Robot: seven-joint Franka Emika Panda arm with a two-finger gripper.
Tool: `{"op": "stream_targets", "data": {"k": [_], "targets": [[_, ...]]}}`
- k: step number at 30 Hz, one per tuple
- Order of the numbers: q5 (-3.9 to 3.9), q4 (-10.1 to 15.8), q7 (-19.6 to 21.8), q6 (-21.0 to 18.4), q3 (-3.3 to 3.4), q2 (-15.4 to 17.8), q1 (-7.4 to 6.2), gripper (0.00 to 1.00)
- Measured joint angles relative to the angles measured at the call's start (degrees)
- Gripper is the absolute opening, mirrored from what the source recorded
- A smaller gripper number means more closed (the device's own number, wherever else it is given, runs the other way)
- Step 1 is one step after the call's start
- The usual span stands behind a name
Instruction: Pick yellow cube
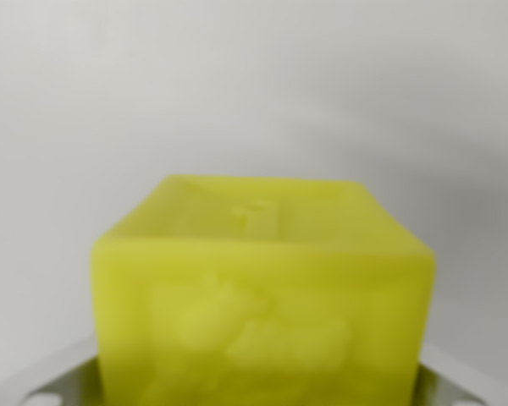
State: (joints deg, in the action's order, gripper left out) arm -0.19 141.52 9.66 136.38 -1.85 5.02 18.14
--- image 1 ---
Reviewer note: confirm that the yellow embossed cube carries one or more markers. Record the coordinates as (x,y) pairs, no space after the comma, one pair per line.
(262,296)

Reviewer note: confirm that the gripper silver right finger with black tip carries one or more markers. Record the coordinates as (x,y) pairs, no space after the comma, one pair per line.
(442,380)

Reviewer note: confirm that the gripper silver left finger with black tip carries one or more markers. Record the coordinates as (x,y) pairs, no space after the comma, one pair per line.
(67,376)

